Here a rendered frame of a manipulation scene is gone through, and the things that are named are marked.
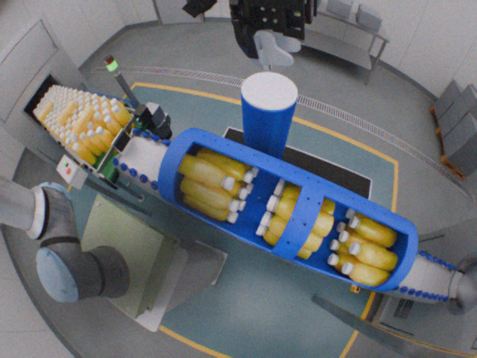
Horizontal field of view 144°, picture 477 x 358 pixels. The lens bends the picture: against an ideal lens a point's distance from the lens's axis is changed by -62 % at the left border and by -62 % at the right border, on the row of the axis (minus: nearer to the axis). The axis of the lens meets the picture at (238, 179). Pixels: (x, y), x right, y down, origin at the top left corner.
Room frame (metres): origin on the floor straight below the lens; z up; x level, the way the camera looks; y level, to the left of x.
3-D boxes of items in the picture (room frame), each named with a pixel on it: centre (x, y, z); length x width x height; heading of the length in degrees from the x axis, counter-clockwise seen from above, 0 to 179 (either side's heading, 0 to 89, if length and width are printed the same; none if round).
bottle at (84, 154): (0.59, 0.85, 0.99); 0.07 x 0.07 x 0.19
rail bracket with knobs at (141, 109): (0.78, 0.48, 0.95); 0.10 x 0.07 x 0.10; 145
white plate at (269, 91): (0.71, -0.22, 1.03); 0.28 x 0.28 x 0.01
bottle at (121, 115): (0.76, 0.58, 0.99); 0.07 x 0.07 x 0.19
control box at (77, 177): (0.46, 0.89, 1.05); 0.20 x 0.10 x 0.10; 55
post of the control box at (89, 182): (0.46, 0.89, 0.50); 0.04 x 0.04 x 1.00; 55
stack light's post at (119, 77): (1.10, 0.66, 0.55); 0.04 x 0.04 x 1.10; 55
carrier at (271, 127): (0.71, -0.22, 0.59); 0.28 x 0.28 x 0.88
